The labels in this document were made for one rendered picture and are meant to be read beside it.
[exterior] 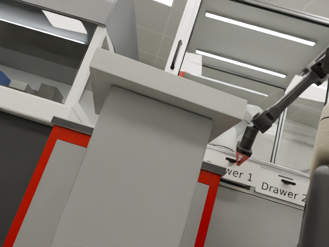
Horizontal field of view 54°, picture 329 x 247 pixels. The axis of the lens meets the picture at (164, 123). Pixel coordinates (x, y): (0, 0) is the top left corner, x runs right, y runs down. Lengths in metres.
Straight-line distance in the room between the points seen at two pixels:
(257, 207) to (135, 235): 1.26
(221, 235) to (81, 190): 1.23
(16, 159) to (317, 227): 1.35
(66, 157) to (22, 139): 0.54
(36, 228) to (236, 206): 0.99
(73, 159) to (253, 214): 0.99
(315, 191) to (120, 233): 0.32
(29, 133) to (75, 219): 1.14
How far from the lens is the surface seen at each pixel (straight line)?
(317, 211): 0.57
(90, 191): 0.55
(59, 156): 1.15
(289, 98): 1.58
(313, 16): 2.31
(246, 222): 1.74
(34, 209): 1.15
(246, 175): 1.64
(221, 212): 1.71
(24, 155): 1.63
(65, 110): 1.56
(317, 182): 0.59
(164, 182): 0.56
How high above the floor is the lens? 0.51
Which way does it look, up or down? 17 degrees up
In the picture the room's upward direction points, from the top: 17 degrees clockwise
